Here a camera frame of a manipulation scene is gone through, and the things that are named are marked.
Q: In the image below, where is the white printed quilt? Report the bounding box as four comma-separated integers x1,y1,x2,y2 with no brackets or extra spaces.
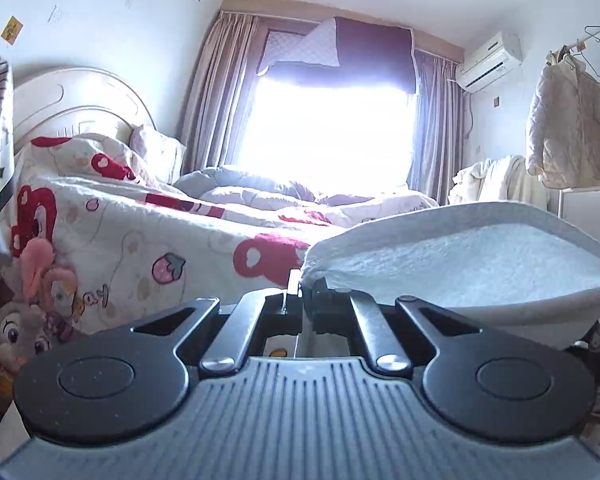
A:
0,132,351,338

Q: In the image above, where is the white air conditioner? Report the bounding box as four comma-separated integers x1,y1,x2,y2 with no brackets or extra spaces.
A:
455,31,523,93

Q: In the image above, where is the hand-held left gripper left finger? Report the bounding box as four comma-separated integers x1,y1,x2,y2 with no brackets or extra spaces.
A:
130,270,303,376

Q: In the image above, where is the light blue fleece garment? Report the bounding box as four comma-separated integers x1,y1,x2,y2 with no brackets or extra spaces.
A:
300,201,600,351

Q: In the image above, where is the beige curtain pelmet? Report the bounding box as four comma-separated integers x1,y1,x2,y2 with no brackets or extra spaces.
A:
220,0,466,58

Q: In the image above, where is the cream padded jacket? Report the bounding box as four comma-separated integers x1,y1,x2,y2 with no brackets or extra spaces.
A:
525,62,600,189

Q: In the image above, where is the grey plush bunny toy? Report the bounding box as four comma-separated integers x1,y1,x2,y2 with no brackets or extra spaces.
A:
0,237,88,411

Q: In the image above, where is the beige curtain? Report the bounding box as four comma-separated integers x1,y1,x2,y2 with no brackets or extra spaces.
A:
407,50,463,206
180,10,261,176

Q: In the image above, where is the purple quilted window cover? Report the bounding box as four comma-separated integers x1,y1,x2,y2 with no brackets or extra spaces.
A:
257,16,416,96

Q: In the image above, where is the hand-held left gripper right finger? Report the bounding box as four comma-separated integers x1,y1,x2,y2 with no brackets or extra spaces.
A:
302,277,481,380

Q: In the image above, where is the yellow wall sticker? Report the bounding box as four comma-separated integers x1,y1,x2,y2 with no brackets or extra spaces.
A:
1,16,23,43

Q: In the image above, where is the white clothes pile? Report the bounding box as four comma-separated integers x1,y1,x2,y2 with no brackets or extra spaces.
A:
452,156,548,211

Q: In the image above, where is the white pillow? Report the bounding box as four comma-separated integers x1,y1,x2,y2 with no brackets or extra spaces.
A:
130,125,187,186

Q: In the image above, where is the white comforter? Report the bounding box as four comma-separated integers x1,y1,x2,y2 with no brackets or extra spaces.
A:
172,165,438,228

